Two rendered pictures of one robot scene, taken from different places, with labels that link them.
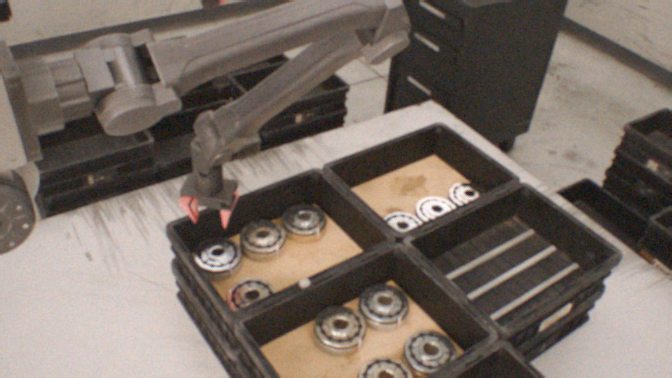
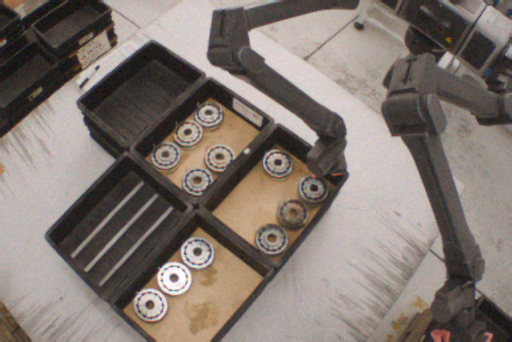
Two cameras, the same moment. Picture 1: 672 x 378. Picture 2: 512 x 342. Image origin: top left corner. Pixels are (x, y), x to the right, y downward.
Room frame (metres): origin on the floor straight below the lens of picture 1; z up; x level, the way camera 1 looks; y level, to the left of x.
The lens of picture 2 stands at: (1.46, -0.18, 2.12)
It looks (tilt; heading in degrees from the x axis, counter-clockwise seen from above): 62 degrees down; 157
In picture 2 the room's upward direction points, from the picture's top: 11 degrees clockwise
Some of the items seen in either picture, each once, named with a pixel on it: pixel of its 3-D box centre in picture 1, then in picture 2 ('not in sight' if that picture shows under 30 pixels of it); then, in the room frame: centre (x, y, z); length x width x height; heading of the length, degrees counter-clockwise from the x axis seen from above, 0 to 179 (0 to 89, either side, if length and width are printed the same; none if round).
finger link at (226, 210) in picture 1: (218, 207); not in sight; (0.94, 0.24, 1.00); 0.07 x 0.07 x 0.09; 85
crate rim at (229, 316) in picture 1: (280, 236); (277, 191); (0.96, 0.11, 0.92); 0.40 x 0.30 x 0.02; 129
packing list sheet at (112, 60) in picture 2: not in sight; (115, 69); (0.18, -0.38, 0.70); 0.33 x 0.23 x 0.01; 126
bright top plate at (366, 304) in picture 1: (384, 302); (197, 181); (0.85, -0.11, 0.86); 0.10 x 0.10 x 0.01
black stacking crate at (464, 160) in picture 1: (418, 192); (191, 293); (1.21, -0.20, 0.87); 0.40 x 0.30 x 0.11; 129
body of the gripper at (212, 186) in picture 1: (208, 179); (330, 156); (0.94, 0.25, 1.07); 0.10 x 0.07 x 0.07; 85
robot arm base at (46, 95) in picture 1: (46, 94); not in sight; (0.60, 0.35, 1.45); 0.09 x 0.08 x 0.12; 36
